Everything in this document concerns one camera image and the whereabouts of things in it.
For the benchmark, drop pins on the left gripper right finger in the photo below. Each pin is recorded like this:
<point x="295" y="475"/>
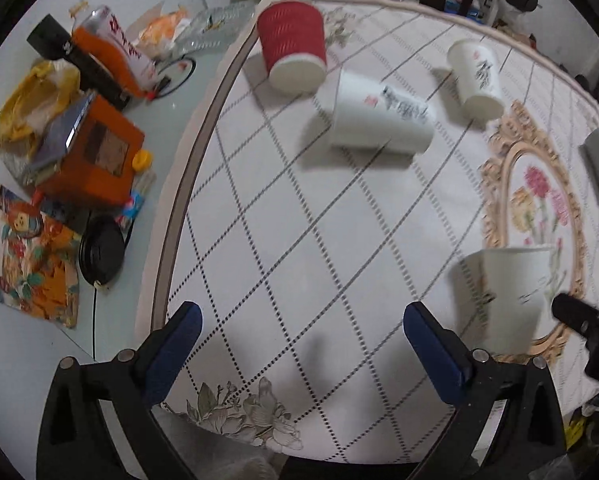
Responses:
<point x="506" y="421"/>

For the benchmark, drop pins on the white calligraphy cup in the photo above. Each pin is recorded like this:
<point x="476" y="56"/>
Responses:
<point x="476" y="69"/>
<point x="370" y="114"/>
<point x="514" y="285"/>

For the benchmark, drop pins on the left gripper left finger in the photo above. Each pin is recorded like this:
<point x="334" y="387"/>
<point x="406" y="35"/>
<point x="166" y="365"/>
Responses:
<point x="74" y="441"/>

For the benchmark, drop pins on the orange box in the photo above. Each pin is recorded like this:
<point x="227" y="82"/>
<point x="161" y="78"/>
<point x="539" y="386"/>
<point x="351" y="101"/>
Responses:
<point x="86" y="156"/>

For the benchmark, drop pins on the yellow bottle cap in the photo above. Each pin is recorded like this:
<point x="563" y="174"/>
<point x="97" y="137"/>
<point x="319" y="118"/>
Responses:
<point x="142" y="161"/>

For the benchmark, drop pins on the clear glass tray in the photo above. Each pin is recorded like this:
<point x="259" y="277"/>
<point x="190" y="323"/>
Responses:
<point x="215" y="28"/>

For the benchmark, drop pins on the yellow plastic bag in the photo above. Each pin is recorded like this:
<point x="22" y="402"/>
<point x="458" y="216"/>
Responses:
<point x="48" y="89"/>

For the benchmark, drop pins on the orange white snack packet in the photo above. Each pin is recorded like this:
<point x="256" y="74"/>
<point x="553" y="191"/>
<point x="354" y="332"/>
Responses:
<point x="97" y="32"/>

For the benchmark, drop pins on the colourful illustrated booklet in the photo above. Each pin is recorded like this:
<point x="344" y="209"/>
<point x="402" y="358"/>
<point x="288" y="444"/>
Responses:
<point x="38" y="262"/>

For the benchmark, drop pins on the black bottle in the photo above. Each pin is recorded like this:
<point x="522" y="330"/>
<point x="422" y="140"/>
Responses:
<point x="54" y="43"/>

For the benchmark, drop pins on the floral patterned tablecloth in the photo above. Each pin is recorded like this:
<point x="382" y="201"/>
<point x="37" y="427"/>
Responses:
<point x="302" y="256"/>

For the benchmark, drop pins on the red ribbed paper cup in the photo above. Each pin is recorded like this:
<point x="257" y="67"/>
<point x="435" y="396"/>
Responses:
<point x="293" y="45"/>

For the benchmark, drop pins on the black round lid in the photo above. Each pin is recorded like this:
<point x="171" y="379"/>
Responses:
<point x="101" y="250"/>

